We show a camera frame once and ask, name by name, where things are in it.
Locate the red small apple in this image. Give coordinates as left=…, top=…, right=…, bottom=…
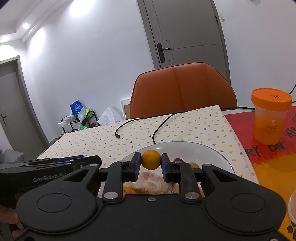
left=173, top=158, right=184, bottom=163

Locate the green plum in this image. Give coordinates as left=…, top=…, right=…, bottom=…
left=189, top=162, right=200, bottom=169

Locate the small tangerine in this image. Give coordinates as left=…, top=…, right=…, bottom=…
left=141, top=150, right=162, bottom=170

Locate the left human hand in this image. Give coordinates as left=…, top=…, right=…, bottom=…
left=1, top=206, right=25, bottom=238

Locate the orange in bowl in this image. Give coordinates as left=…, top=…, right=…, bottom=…
left=123, top=187, right=136, bottom=195

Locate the white bowl blue rim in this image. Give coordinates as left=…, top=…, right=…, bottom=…
left=115, top=141, right=236, bottom=197

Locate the black metal shelf rack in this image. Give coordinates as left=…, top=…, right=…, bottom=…
left=57, top=109, right=100, bottom=133

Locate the floral white tablecloth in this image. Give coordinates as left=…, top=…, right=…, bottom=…
left=39, top=105, right=259, bottom=183

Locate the grey door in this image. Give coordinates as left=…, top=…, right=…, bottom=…
left=137, top=0, right=230, bottom=81
left=1, top=56, right=49, bottom=160

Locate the blue white plastic bag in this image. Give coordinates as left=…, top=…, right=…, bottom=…
left=70, top=100, right=86, bottom=122

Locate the white framed board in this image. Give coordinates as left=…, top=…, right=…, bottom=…
left=121, top=99, right=131, bottom=120

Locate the orange leather chair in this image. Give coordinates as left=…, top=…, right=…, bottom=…
left=130, top=62, right=237, bottom=118

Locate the red yellow table mat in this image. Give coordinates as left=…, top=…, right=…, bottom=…
left=224, top=105, right=296, bottom=237

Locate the orange lidded plastic cup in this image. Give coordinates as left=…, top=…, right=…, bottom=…
left=251, top=88, right=292, bottom=145

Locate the clear ribbed glass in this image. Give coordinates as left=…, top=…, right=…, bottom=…
left=287, top=190, right=296, bottom=224

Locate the black usb cable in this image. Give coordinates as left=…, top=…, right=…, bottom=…
left=115, top=106, right=258, bottom=145

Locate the black door handle lock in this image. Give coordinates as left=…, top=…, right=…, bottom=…
left=157, top=43, right=171, bottom=63

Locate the small white wall plate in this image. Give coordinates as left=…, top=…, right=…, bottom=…
left=219, top=12, right=225, bottom=22

